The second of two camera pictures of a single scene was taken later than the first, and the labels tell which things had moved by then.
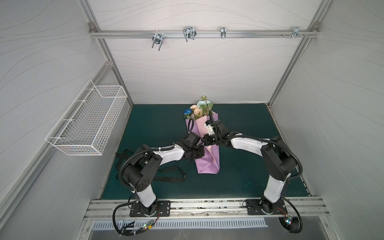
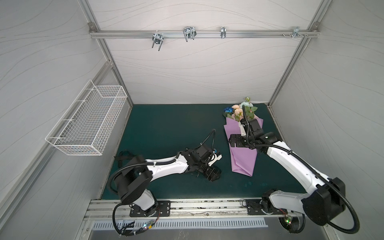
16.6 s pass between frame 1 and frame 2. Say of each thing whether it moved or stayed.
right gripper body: moved
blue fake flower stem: moved
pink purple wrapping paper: moved
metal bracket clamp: stayed
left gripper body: moved
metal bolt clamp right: stayed
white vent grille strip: stayed
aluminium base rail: stayed
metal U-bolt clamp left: stayed
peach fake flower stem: moved
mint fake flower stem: moved
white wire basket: stayed
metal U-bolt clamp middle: stayed
